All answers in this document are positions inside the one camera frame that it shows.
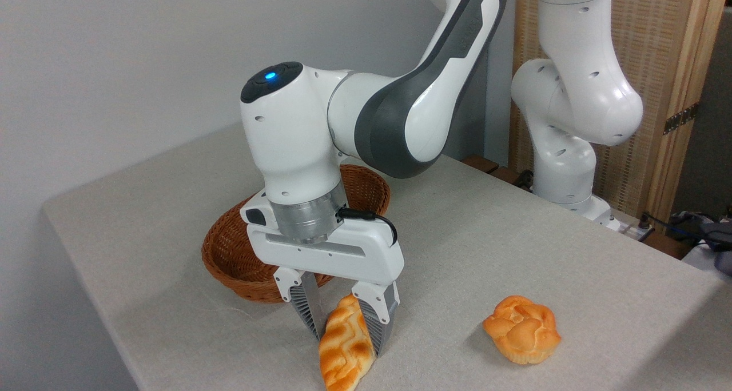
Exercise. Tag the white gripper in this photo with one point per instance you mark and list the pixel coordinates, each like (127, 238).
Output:
(366, 254)

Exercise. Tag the long braided bread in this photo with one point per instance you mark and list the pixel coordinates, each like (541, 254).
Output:
(343, 354)

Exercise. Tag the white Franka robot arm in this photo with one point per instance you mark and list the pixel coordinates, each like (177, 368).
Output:
(297, 139)

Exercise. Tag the brown wicker basket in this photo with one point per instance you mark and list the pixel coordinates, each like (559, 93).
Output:
(229, 256)

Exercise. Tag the round knotted bread bun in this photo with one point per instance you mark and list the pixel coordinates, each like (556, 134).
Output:
(521, 329)

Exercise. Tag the grey tablecloth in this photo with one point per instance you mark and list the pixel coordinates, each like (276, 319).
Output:
(492, 248)

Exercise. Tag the dark metal screen hinge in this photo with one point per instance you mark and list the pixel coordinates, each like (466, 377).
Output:
(680, 118)

